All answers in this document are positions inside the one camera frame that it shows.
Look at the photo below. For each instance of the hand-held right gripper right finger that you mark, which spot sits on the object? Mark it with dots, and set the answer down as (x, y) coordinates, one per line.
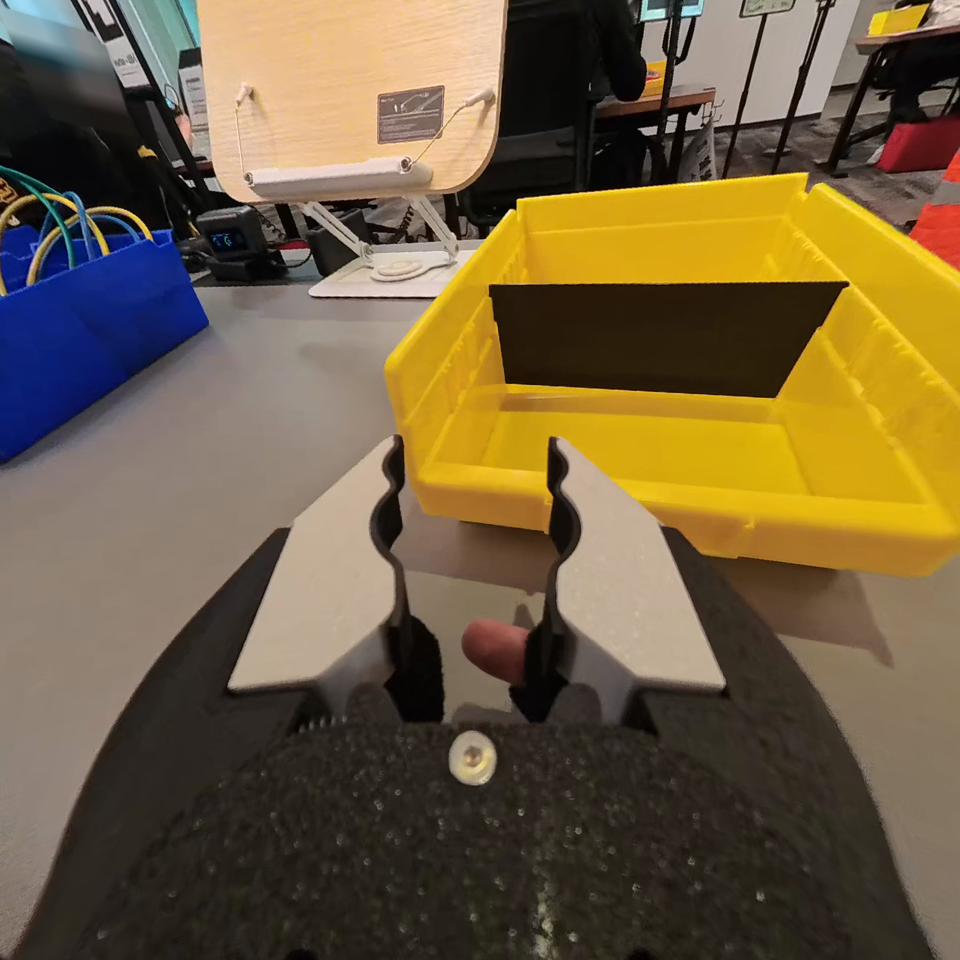
(637, 600)

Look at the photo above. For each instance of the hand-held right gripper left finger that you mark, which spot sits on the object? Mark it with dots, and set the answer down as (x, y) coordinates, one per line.
(330, 600)

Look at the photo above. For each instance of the blue plastic bin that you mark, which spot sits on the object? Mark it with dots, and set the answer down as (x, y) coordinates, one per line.
(90, 352)

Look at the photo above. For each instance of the person's right hand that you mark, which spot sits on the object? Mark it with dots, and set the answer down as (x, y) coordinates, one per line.
(495, 649)

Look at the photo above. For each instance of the yellow plastic bin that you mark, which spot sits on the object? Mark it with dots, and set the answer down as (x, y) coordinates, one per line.
(675, 450)

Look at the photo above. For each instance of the black bin divider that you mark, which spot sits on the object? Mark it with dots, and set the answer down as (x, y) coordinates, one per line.
(660, 337)

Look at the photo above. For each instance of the black power adapter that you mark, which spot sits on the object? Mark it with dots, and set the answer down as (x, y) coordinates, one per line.
(334, 251)

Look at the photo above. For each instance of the white printed bag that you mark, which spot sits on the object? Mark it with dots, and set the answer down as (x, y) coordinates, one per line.
(697, 154)

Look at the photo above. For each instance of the orange safety cone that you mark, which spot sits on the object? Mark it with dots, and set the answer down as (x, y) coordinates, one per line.
(941, 225)

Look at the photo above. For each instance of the brown background desk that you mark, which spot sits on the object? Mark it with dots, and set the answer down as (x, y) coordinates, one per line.
(652, 105)

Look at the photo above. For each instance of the black office chair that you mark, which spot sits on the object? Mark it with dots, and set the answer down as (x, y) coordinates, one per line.
(540, 112)

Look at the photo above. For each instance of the small yellow container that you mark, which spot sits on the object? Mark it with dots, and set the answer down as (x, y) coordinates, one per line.
(655, 79)

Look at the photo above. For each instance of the black floor stand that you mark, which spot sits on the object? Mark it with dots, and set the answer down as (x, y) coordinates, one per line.
(806, 82)
(750, 90)

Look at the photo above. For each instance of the red cushion bag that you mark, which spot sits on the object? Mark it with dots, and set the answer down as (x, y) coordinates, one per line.
(919, 146)

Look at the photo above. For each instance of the wooden board tilting stand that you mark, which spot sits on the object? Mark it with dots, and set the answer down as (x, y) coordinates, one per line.
(337, 60)

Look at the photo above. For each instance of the white printed marker sign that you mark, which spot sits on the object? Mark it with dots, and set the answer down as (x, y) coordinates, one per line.
(112, 45)

